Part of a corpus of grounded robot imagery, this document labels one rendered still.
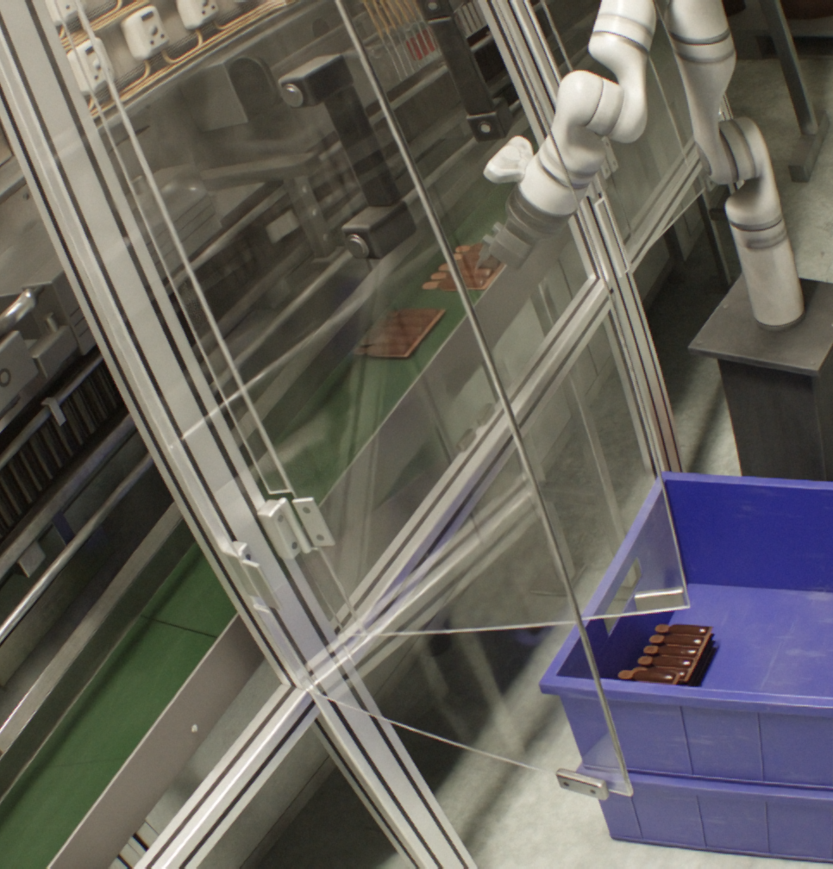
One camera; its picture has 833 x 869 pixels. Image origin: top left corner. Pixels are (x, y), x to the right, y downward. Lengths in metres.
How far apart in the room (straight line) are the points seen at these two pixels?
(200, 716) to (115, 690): 0.12
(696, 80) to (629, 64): 0.22
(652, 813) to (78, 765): 0.82
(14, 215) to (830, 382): 1.22
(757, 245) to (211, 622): 0.89
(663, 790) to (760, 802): 0.15
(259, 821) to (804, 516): 0.94
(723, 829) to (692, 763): 0.18
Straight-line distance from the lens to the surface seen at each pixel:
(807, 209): 3.36
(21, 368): 1.26
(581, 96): 1.28
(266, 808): 1.85
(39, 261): 1.46
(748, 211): 1.65
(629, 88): 1.32
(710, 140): 1.58
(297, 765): 1.88
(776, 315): 1.72
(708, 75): 1.51
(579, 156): 1.34
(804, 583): 1.76
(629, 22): 1.32
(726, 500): 1.69
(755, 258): 1.68
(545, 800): 1.90
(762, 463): 1.85
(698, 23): 1.46
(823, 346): 1.69
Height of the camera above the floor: 1.46
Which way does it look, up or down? 32 degrees down
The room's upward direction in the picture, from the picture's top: 23 degrees counter-clockwise
